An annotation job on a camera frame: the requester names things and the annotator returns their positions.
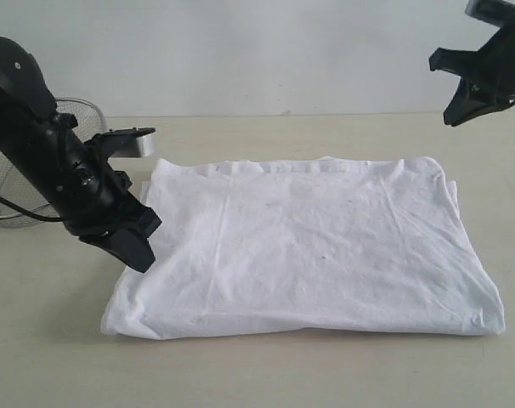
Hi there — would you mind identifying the metal mesh basket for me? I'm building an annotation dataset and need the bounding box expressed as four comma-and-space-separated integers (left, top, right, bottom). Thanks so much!
0, 97, 107, 229

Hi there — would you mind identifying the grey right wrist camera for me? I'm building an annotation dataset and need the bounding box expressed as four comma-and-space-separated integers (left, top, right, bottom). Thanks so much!
465, 0, 515, 27

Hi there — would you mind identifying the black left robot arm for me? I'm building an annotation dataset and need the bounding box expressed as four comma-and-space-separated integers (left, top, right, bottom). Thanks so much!
0, 37, 161, 273

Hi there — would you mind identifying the white t-shirt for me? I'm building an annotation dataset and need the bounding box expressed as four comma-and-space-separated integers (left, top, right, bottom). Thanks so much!
100, 157, 506, 340

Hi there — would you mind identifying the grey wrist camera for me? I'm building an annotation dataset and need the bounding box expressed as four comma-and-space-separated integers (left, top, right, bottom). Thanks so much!
465, 0, 515, 27
84, 127, 156, 160

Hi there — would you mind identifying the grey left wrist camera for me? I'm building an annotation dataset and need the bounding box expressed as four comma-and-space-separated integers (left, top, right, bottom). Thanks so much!
84, 127, 156, 160

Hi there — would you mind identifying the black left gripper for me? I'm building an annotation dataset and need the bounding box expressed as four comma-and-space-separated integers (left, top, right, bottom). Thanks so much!
57, 161, 161, 273

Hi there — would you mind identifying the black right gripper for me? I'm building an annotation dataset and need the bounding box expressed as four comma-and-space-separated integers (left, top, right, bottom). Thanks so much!
428, 22, 515, 127

